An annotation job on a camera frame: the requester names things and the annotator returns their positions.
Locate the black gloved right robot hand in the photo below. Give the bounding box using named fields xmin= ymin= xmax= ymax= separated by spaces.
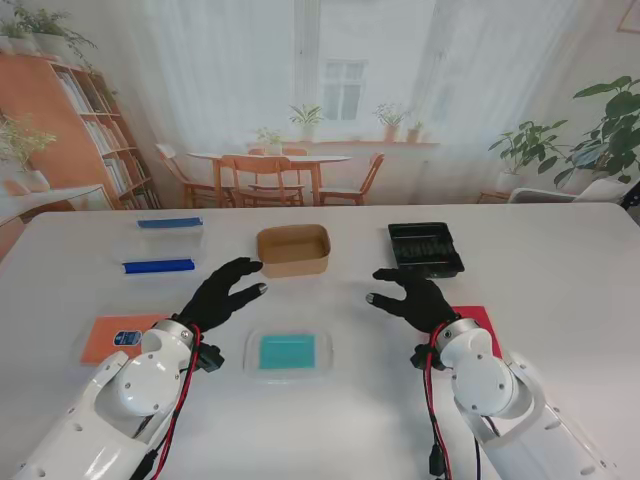
xmin=366 ymin=267 xmax=460 ymax=335

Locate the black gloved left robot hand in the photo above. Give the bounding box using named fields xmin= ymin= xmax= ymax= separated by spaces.
xmin=178 ymin=257 xmax=268 ymax=334

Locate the clear lid with red label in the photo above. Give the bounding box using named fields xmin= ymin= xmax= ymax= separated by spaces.
xmin=449 ymin=305 xmax=503 ymax=361

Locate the clear lid with teal label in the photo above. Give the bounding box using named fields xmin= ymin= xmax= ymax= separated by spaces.
xmin=243 ymin=327 xmax=335 ymax=385

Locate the brown kraft paper container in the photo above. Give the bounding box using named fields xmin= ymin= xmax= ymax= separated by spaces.
xmin=256 ymin=224 xmax=332 ymax=279

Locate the clear container with blue clips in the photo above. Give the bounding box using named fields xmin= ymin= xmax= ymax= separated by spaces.
xmin=119 ymin=216 xmax=207 ymax=277

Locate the black plastic tray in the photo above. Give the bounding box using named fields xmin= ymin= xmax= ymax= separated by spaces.
xmin=387 ymin=222 xmax=466 ymax=280

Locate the clear lid with orange label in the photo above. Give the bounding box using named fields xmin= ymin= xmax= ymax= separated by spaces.
xmin=77 ymin=313 xmax=171 ymax=366

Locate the black stand clamp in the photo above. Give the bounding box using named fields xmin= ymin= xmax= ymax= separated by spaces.
xmin=621 ymin=180 xmax=640 ymax=214

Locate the printed room backdrop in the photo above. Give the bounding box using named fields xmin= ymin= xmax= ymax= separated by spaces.
xmin=0 ymin=0 xmax=640 ymax=221

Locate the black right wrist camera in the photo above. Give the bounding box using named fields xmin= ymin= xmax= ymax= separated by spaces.
xmin=410 ymin=344 xmax=444 ymax=371

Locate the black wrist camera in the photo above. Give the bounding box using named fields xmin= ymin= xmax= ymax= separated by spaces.
xmin=192 ymin=342 xmax=226 ymax=374
xmin=410 ymin=344 xmax=444 ymax=371

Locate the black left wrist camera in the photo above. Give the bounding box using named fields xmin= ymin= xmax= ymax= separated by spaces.
xmin=192 ymin=342 xmax=226 ymax=374

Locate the red black left arm cable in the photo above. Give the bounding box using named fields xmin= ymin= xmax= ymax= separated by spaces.
xmin=130 ymin=324 xmax=204 ymax=480

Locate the red black arm cable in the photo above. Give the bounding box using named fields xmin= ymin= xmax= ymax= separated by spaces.
xmin=130 ymin=324 xmax=204 ymax=480
xmin=422 ymin=324 xmax=481 ymax=480

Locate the red black right arm cable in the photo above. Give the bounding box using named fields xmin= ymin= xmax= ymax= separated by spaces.
xmin=422 ymin=324 xmax=481 ymax=480

